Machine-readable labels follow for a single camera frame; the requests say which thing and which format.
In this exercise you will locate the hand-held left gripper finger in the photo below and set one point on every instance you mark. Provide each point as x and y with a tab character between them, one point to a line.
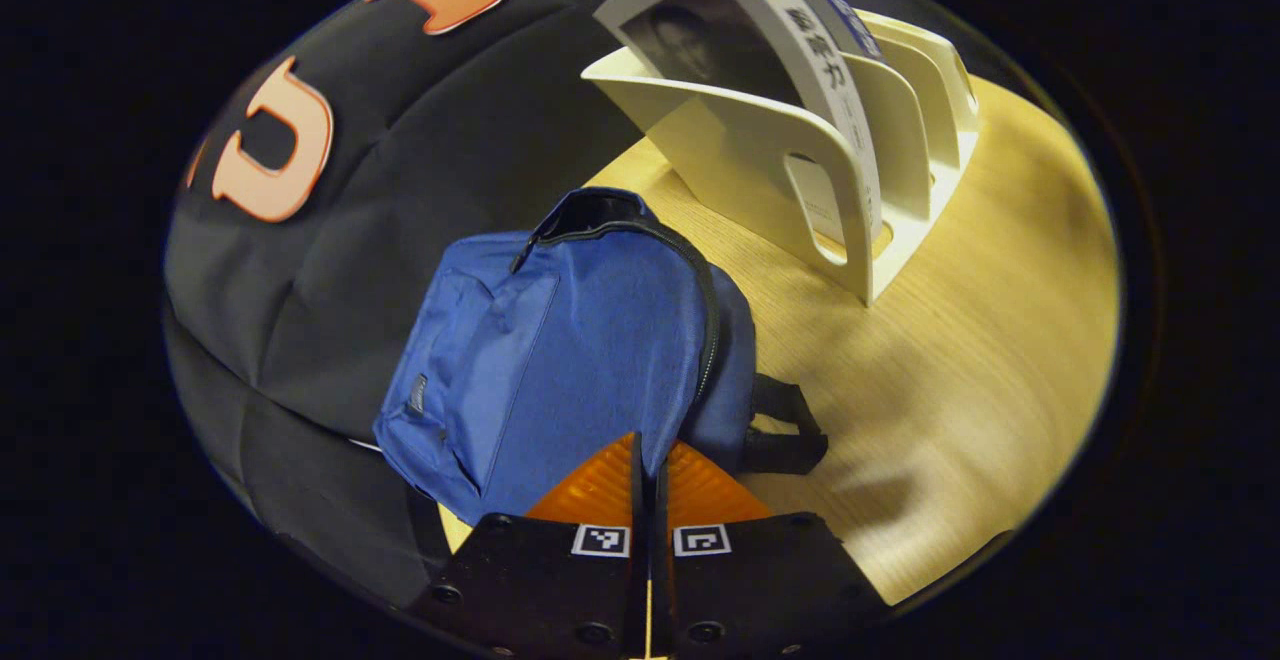
637	500
662	510

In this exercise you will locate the blue schoolbag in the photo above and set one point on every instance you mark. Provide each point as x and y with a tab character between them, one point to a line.
560	340

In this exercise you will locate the white bookshelf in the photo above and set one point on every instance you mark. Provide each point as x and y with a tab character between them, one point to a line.
740	140

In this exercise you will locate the white portrait cover book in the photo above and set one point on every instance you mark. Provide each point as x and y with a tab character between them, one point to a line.
700	30

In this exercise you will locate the dark blue cover book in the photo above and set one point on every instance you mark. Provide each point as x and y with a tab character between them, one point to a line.
835	10

